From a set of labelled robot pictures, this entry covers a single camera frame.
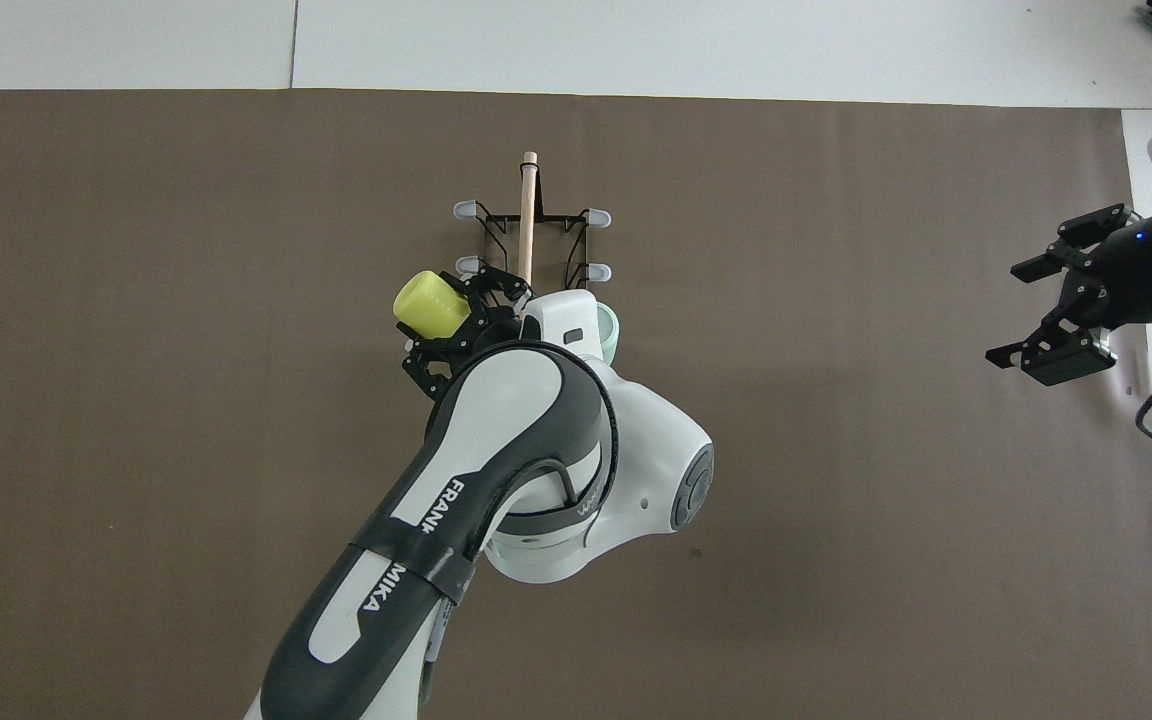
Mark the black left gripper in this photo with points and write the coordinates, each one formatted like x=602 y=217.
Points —
x=498 y=330

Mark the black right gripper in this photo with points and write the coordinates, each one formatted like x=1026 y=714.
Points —
x=1131 y=275

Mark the yellow plastic cup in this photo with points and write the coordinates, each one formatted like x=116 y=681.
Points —
x=431 y=305

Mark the pale green plastic cup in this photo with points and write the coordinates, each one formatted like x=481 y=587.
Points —
x=609 y=330

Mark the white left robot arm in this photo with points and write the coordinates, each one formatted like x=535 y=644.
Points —
x=516 y=450

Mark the brown paper table mat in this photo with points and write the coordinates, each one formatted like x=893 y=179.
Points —
x=136 y=500

